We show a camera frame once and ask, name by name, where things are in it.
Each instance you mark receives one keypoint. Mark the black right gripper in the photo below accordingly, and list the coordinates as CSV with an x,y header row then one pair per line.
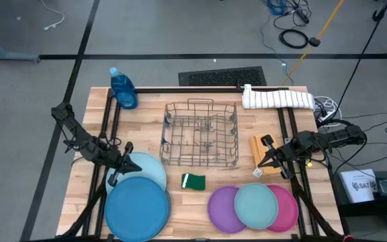
x,y
287,153

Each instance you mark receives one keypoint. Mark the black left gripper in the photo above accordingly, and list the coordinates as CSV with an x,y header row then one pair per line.
x,y
114,159

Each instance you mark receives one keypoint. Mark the large light blue plate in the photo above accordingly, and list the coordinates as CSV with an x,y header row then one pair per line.
x,y
150,164

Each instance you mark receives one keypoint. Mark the small teal plate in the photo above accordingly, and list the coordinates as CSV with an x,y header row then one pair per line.
x,y
256,206

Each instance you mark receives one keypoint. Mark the small pink plate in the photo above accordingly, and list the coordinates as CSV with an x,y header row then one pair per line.
x,y
289,210

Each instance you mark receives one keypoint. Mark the small purple plate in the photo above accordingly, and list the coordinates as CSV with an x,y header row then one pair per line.
x,y
220,211

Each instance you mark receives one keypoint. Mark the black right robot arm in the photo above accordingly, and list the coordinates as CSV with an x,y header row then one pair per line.
x,y
341,136

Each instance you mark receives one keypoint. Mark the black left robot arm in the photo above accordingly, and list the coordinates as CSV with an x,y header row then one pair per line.
x,y
79,134

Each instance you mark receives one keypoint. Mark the folded orange cloth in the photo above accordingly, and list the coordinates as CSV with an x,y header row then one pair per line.
x,y
259,151

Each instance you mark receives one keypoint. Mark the white paper tag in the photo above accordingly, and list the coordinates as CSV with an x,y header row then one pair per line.
x,y
257,172

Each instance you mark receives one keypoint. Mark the white striped towel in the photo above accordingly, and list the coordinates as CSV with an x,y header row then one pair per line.
x,y
274,99

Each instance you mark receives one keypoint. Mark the green sponge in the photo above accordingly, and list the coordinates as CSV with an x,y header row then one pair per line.
x,y
197,182

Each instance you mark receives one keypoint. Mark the blue dish soap bottle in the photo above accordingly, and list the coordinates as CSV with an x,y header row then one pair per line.
x,y
124,92

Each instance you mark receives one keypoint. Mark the white printed booklet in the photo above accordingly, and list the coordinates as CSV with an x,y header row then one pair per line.
x,y
358,185

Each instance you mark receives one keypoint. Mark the black floor vent grate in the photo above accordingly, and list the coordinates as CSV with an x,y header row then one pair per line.
x,y
220,77

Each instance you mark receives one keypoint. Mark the black storage box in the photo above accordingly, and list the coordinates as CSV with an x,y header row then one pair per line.
x,y
365,210

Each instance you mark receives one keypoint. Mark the red plastic cap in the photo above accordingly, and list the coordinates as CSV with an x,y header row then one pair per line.
x,y
348,238

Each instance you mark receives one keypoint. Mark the black power strip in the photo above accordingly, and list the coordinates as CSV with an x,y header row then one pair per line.
x,y
302,16

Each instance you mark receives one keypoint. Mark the grey metal table base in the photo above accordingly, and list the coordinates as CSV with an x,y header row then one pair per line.
x,y
12,58

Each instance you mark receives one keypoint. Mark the black caster wheel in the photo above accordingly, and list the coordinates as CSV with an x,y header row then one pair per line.
x,y
377,15

